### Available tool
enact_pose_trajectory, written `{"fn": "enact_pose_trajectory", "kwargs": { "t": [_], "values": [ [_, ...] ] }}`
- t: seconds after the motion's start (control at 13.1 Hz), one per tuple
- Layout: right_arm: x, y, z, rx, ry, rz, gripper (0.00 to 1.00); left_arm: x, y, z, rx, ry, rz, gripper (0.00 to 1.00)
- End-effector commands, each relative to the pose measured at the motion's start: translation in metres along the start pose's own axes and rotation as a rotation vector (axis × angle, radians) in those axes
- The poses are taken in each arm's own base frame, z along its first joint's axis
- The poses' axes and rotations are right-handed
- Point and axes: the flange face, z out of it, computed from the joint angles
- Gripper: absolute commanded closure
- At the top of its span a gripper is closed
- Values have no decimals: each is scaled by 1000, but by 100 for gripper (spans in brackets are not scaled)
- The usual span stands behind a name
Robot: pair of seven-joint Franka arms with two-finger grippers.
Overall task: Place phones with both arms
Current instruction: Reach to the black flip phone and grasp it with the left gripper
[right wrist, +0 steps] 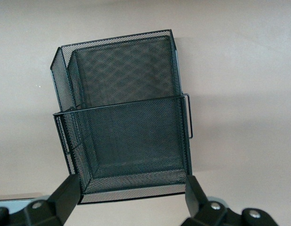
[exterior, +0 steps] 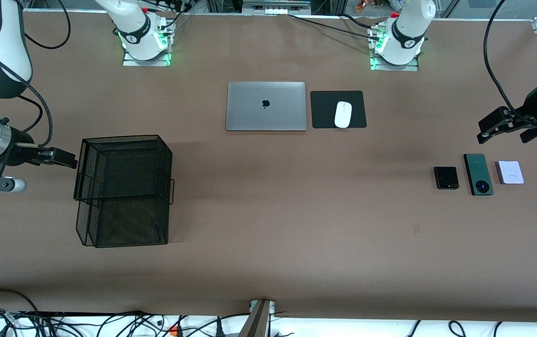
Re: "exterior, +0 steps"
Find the white power strip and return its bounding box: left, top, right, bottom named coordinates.
left=243, top=0, right=311, bottom=15

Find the lavender flip phone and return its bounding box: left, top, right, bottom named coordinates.
left=495, top=161, right=525, bottom=185

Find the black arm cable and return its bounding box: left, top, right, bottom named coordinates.
left=483, top=0, right=537, bottom=125
left=0, top=0, right=71, bottom=148

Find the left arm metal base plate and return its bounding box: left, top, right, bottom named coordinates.
left=370, top=54, right=420, bottom=72

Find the black mesh two-tier tray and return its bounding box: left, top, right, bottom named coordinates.
left=73, top=135, right=175, bottom=249

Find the white computer mouse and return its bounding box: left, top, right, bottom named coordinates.
left=334, top=101, right=353, bottom=129

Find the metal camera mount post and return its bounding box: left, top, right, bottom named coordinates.
left=238, top=299, right=276, bottom=337

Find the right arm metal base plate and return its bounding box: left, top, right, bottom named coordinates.
left=123, top=47, right=172, bottom=67

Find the silver closed laptop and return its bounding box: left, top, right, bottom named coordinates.
left=225, top=81, right=307, bottom=132

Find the black cable on table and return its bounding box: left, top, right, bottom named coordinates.
left=289, top=14, right=381, bottom=40

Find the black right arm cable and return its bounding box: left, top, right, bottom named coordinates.
left=0, top=0, right=71, bottom=148

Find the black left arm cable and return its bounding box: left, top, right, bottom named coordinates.
left=483, top=0, right=537, bottom=125

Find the black square flip phone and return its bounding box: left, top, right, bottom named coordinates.
left=434, top=166, right=460, bottom=190

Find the black mouse pad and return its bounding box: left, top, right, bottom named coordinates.
left=310, top=90, right=368, bottom=129

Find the thick black cable loop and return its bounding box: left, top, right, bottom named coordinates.
left=0, top=288, right=40, bottom=314

